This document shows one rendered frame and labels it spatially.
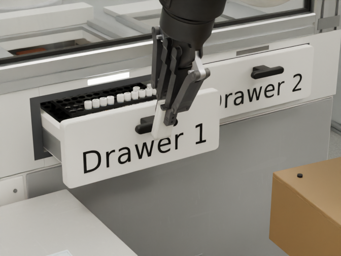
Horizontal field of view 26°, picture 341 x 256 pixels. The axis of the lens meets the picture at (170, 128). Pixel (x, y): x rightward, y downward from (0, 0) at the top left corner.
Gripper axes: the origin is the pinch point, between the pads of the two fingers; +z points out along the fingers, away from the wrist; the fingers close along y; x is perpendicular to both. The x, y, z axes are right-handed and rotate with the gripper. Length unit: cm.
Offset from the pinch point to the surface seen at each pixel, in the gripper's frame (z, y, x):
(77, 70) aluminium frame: 2.5, -18.3, -5.9
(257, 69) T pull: 6.5, -13.5, 30.1
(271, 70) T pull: 5.7, -11.7, 32.0
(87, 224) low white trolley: 16.5, 2.6, -12.4
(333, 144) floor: 130, -89, 168
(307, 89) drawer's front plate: 13.8, -12.6, 44.8
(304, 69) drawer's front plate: 9.7, -14.1, 43.7
